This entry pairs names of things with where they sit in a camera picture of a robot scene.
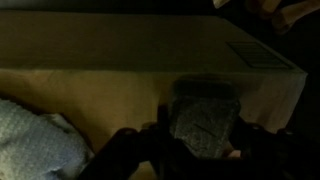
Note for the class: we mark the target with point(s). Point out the small tan paper scrap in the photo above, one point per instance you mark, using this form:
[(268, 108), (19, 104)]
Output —
[(220, 3)]

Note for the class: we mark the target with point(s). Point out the brown plush toy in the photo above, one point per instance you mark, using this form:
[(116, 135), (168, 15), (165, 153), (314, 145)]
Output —
[(286, 15)]

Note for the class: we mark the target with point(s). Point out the large cardboard box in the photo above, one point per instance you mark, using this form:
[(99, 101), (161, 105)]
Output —
[(116, 66)]

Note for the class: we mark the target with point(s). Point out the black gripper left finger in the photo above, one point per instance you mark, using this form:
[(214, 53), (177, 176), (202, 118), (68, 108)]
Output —
[(133, 153)]

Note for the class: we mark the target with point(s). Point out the grey rectangular block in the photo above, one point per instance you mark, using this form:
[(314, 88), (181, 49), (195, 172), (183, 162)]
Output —
[(203, 123)]

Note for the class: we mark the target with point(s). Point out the white towel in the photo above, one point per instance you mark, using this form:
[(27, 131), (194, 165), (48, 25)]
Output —
[(36, 143)]

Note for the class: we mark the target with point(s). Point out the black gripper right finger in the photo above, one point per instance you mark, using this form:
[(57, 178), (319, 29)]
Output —
[(273, 153)]

